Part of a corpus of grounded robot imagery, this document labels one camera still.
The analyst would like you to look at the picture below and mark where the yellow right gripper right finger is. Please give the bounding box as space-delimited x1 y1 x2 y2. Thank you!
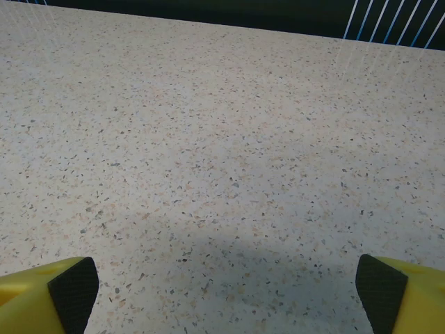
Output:
355 253 445 334

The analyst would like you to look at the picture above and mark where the blue gear print panel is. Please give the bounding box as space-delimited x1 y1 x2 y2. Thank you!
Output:
43 0 445 51

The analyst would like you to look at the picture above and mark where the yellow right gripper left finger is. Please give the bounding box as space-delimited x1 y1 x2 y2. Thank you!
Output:
0 256 100 334

